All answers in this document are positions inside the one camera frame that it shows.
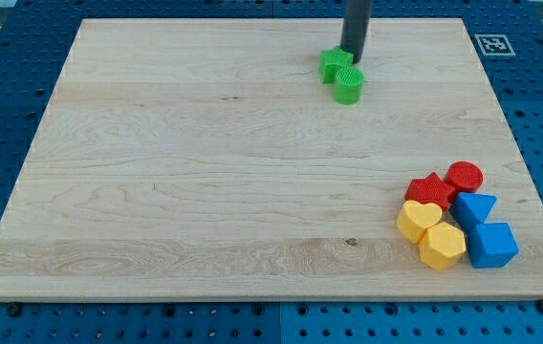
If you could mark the green circle block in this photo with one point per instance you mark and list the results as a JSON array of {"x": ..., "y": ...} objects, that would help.
[{"x": 348, "y": 85}]

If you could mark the green star block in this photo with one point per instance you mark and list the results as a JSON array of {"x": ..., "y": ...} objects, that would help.
[{"x": 330, "y": 61}]

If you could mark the red star block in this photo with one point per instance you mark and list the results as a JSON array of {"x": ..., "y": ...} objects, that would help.
[{"x": 430, "y": 189}]

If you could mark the red circle block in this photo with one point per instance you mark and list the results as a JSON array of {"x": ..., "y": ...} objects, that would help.
[{"x": 463, "y": 176}]

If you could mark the light wooden board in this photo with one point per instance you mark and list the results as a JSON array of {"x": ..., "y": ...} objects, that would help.
[{"x": 184, "y": 160}]

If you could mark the yellow heart block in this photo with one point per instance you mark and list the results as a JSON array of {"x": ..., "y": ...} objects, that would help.
[{"x": 416, "y": 218}]

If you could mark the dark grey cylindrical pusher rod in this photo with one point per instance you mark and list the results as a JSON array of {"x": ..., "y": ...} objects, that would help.
[{"x": 355, "y": 27}]

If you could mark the yellow hexagon block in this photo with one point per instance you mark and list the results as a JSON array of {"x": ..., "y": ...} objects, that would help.
[{"x": 442, "y": 246}]

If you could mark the blue triangle block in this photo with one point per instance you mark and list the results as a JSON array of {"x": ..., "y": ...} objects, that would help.
[{"x": 471, "y": 209}]

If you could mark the blue cube block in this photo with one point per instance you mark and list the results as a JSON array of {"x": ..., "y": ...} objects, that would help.
[{"x": 491, "y": 245}]

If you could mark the white fiducial marker tag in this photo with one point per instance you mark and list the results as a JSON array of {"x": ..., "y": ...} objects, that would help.
[{"x": 493, "y": 44}]

